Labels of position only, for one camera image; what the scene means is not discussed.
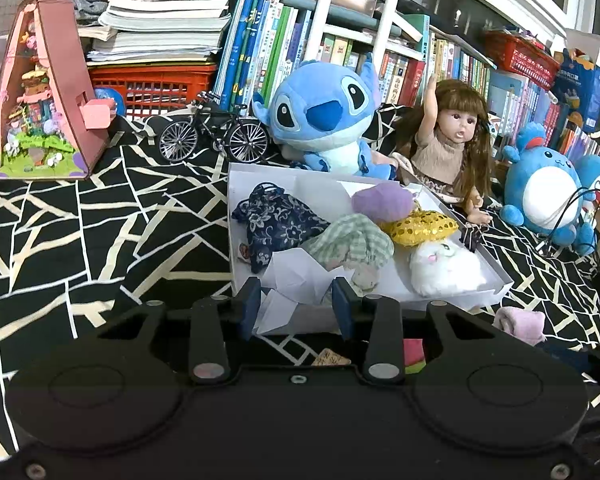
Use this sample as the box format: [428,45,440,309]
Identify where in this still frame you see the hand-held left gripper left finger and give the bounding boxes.
[80,276,262,386]

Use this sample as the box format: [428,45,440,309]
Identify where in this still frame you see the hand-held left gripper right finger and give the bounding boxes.
[331,277,526,386]

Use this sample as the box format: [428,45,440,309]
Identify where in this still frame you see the green checked fabric pouch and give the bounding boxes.
[300,213,395,296]

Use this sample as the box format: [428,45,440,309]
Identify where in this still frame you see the blue floral fabric pouch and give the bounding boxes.
[231,182,331,275]

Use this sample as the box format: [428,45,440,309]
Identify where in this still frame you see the white fluffy plush toy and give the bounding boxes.
[408,240,488,297]

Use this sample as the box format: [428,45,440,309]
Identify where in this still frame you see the yellow sequin plush toy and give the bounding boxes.
[380,209,460,247]

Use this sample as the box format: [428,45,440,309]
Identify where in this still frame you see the purple plush toy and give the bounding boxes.
[351,181,415,224]

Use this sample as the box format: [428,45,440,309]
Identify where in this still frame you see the white cardboard box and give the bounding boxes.
[227,162,515,336]

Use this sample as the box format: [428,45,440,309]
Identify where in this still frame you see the red and green soft toy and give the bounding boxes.
[404,338,426,376]

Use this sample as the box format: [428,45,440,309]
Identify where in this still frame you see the pink soft cloth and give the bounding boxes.
[494,306,547,347]

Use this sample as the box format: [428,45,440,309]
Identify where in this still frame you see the tan printed pouch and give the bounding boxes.
[311,349,352,367]

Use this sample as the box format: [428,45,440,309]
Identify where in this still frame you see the white crumpled paper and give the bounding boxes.
[252,247,353,336]

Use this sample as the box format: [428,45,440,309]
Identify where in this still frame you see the long-haired baby doll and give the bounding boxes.
[392,74,496,226]

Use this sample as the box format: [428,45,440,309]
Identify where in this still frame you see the black model bicycle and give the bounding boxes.
[158,91,271,164]

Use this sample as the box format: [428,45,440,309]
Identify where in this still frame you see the black patterned blanket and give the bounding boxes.
[0,105,600,461]

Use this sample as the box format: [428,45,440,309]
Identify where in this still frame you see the blue alien plush toy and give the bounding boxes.
[251,52,398,181]

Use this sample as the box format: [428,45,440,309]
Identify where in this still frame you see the blue round plush toy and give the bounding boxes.
[500,122,597,256]

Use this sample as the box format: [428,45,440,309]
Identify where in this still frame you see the red plastic crate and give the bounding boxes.
[89,64,218,120]

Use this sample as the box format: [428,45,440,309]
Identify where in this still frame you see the small blue round toy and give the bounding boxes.
[94,86,127,117]

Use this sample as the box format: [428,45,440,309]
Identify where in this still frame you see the row of shelved books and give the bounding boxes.
[212,0,600,161]

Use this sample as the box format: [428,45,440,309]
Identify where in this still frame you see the pink miniature house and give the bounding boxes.
[0,0,117,182]

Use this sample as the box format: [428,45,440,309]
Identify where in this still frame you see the blue cat plush toy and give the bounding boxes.
[575,154,600,256]

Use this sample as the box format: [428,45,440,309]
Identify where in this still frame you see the stack of lying books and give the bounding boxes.
[77,0,232,66]

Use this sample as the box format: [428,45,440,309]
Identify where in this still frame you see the red plastic basket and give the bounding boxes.
[482,29,563,92]

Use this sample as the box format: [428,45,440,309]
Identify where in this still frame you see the blue printed carton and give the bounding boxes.
[550,49,600,133]

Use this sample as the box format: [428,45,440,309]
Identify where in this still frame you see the black cable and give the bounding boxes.
[535,187,600,256]

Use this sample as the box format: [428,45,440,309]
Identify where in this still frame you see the white shelf post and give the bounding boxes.
[305,0,342,63]
[375,0,408,73]

